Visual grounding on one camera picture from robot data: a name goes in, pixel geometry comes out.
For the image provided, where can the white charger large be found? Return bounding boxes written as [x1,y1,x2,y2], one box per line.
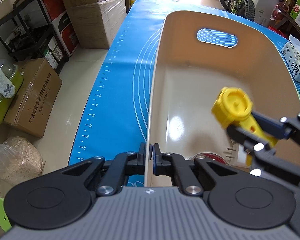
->
[225,143,248,168]

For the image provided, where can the tape roll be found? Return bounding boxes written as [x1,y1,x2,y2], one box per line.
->
[188,152,229,165]

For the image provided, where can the yellow toy wrench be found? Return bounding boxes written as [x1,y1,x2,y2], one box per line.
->
[211,87,278,166]

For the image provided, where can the beige plastic storage bin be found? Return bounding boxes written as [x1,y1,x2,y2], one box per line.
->
[143,10,300,187]

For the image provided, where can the bag of grain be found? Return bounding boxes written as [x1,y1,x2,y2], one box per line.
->
[0,137,45,186]

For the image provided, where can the tissue pack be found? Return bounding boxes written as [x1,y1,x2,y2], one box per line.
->
[281,35,300,83]

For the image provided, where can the floor cardboard box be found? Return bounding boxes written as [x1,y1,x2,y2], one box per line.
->
[3,58,62,138]

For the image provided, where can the blue silicone baking mat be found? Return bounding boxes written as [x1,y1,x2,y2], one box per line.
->
[69,0,300,164]

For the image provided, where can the green lidded container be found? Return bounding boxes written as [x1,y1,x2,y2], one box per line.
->
[0,60,23,124]

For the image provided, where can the white freezer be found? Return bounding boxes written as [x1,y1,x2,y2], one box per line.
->
[253,0,291,28]

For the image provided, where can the black metal shelf rack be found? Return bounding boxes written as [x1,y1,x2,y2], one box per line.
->
[0,0,69,74]

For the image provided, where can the large stacked cardboard box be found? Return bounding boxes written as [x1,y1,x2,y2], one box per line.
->
[63,0,126,49]

